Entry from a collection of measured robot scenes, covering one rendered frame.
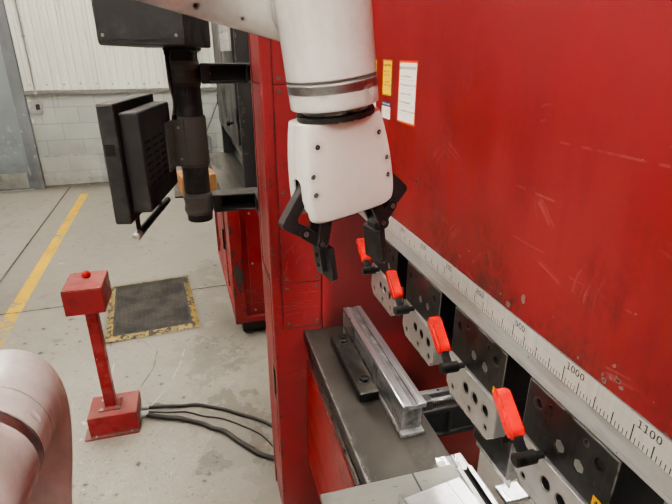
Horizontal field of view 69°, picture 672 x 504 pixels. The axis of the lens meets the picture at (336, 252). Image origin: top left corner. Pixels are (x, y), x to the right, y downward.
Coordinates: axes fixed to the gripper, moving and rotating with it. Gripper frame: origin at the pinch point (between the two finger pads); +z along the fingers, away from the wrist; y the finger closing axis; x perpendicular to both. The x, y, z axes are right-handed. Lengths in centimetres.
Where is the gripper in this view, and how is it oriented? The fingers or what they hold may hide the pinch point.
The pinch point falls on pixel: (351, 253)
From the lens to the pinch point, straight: 53.5
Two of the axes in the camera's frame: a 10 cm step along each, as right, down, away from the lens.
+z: 1.1, 8.9, 4.5
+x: 4.9, 3.5, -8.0
